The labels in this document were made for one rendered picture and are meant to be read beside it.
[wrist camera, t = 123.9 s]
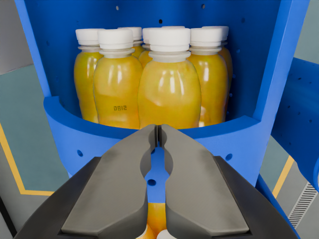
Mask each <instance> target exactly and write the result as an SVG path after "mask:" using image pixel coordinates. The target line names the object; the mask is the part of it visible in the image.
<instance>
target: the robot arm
mask: <svg viewBox="0 0 319 239"><path fill-rule="evenodd" d="M158 137H159V147H162V149H163V150H164V162H165V170H166V171H167V172H168V174H169V175H170V176H169V178H168V179H167V180H166V182H165V210H166V226H167V231H168V232H169V234H170V235H171V236H173V237H175V238H176V239H298V237H297V236H296V234H295V233H294V231H293V230H292V228H291V227H290V226H289V224H288V223H287V221H286V220H285V219H284V218H283V217H282V215H281V214H280V213H279V212H278V211H277V209H276V208H275V207H274V206H273V205H272V204H271V203H270V202H269V201H268V200H267V199H266V198H265V197H264V196H263V195H262V194H261V193H260V192H259V191H258V190H257V189H256V188H255V187H253V186H252V185H251V184H250V183H249V182H248V181H247V180H246V179H245V178H244V177H243V176H241V175H240V174H239V173H238V172H237V171H236V170H235V169H234V168H233V167H232V166H231V165H229V164H228V163H227V162H226V161H225V160H224V159H223V158H222V157H221V156H214V155H213V154H212V153H211V152H210V151H209V150H208V149H207V148H205V147H204V146H203V145H201V144H200V143H199V142H197V141H196V140H194V139H193V138H191V137H189V136H187V135H186V134H184V133H182V132H180V131H178V130H177V129H175V128H173V127H171V126H170V125H168V124H162V125H156V124H149V125H147V126H145V127H143V128H142V129H140V130H138V131H136V132H134V133H133V134H131V135H129V136H127V137H126V138H124V139H122V140H121V141H119V142H118V143H116V144H115V145H114V146H112V147H111V148H110V149H108V150H107V151H106V152H105V153H104V154H103V155H102V156H101V157H99V156H95V157H94V158H93V159H91V160H90V161H89V162H88V163H87V164H86V165H85V166H83V167H82V168H81V169H80V170H79V171H78V172H77V173H75V174H74V175H73V176H72V177H71V178H70V179H69V180H67V181H66V182H65V183H64V184H63V185H62V186H61V187H59V188H58V189H57V190H56V191H55V192H54V193H53V194H52V195H51V196H49V197H48V198H47V199H46V200H45V201H44V202H43V203H42V204H41V205H40V206H39V207H38V208H37V209H36V210H35V212H34V213H33V214H32V215H31V216H30V217H29V219H28V220H27V221H26V222H25V223H24V225H23V226H22V227H21V229H20V230H19V231H18V233H17V234H16V235H15V237H14V238H13V239H136V238H137V237H139V236H140V235H142V234H143V233H144V231H145V230H146V225H147V216H148V196H147V183H146V180H145V179H144V178H145V176H146V175H147V173H148V172H149V171H150V170H151V152H152V151H153V150H154V149H155V147H158Z"/></svg>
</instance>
